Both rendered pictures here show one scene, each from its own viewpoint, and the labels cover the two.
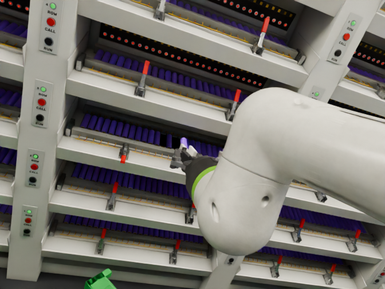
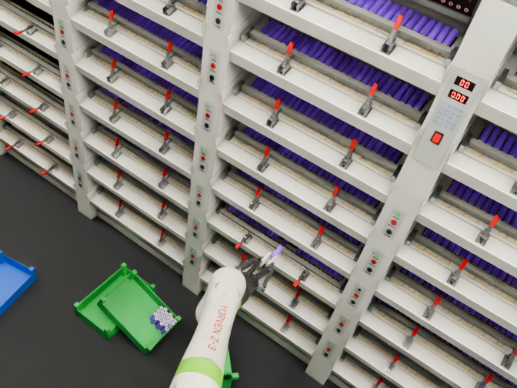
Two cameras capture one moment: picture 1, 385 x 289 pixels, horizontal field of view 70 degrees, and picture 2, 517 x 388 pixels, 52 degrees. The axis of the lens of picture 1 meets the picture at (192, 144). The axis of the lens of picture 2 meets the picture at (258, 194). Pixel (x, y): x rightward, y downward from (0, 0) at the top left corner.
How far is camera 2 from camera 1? 142 cm
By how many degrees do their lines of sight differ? 41
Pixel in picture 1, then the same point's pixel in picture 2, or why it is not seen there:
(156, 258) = (271, 321)
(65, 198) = (214, 251)
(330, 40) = (381, 220)
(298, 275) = not seen: outside the picture
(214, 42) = (293, 195)
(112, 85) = (238, 195)
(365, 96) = (425, 273)
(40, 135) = (198, 211)
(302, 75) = (363, 236)
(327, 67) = (382, 239)
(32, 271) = (195, 287)
